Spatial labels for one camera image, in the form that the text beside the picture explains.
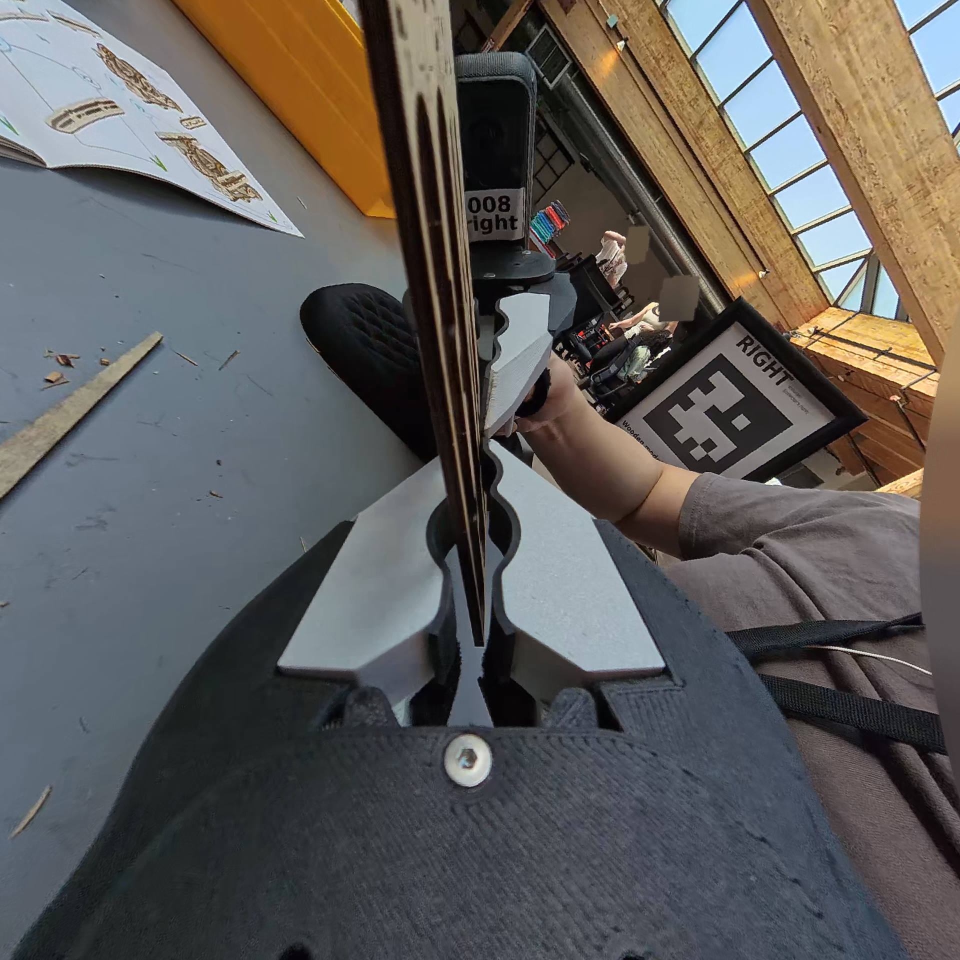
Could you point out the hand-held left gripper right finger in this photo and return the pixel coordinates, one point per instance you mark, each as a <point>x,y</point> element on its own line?
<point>577,592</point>

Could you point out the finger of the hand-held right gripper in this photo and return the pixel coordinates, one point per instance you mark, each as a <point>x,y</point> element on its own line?
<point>521,352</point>

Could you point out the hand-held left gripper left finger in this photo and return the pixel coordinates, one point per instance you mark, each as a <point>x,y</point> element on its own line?
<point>367,600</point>

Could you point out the laser-cut wooden parts sheet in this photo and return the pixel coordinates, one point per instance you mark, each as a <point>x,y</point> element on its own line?
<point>396,112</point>

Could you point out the person's right forearm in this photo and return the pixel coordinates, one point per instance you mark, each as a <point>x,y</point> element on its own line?
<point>622,480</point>

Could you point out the person's right hand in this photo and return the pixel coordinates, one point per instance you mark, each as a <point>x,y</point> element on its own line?
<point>566,397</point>

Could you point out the colourful stacked items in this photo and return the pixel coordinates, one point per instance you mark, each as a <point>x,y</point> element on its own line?
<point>549,221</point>

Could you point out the black quilted cushion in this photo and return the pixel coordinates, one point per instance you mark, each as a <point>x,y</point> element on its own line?
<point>352,337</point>

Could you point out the framed right marker sign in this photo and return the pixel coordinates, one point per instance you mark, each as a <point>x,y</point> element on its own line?
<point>705,420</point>

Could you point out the yellow storage bin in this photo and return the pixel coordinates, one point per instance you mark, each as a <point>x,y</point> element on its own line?
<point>285,60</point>

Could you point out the tapered wooden stick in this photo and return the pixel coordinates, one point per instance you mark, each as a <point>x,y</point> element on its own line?
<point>67,420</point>

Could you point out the scattered wood chips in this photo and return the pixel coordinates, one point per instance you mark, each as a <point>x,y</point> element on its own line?
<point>54,377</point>

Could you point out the thin wood sliver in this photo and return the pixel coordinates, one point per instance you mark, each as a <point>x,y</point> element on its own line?
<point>30,812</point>

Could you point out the printed instruction booklet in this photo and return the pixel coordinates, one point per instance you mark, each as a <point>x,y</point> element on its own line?
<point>60,75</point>

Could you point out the wall air vent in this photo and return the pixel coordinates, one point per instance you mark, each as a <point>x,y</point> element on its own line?
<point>549,56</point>

